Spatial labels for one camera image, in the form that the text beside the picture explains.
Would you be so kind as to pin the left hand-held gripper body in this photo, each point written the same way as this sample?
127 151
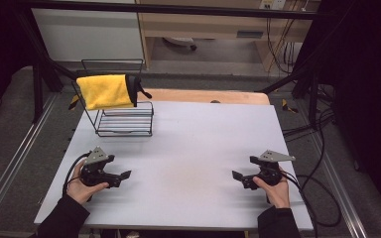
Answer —
94 173

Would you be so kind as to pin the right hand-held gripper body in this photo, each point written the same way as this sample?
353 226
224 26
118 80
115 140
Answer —
267 173

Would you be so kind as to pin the yellow towel with black trim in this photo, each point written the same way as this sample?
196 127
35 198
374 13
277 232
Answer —
107 91

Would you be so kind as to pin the person's right hand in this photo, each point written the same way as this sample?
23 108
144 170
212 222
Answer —
278 193

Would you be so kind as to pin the person's left hand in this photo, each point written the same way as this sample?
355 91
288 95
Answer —
79 191

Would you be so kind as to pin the white foam board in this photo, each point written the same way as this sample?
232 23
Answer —
195 148

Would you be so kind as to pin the yellow black floor tape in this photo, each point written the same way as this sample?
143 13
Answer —
72 103
289 106

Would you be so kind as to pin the wooden table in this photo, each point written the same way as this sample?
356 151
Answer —
195 95

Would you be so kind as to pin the white cabinet panel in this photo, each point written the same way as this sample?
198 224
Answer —
86 34

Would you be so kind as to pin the white office chair base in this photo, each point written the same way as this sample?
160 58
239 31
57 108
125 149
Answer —
180 41

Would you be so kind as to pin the light wooden desk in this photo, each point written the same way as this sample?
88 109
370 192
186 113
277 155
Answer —
208 24

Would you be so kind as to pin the aluminium floor rail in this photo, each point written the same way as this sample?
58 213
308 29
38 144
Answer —
10 165
340 195

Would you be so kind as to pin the black frame stand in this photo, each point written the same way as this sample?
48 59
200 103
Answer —
312 89
38 89

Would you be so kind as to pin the white wall socket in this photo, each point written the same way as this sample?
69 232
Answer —
273 4

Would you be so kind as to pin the black horizontal frame beam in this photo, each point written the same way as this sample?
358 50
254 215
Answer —
165 9

